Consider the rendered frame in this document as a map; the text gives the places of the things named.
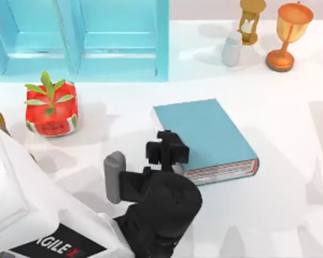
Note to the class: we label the pale grey rounded box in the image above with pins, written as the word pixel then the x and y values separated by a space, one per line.
pixel 114 177

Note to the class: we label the orange gold trophy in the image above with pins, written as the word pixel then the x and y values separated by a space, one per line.
pixel 293 24

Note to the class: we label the red plant pot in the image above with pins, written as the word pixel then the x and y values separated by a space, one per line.
pixel 52 107

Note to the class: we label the light blue rack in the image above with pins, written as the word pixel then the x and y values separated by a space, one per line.
pixel 118 40

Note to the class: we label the white bottle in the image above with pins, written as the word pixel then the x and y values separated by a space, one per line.
pixel 231 49

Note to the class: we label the golden hourglass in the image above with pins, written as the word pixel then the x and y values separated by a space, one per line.
pixel 249 16

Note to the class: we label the teal book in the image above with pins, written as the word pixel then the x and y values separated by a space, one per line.
pixel 204 134

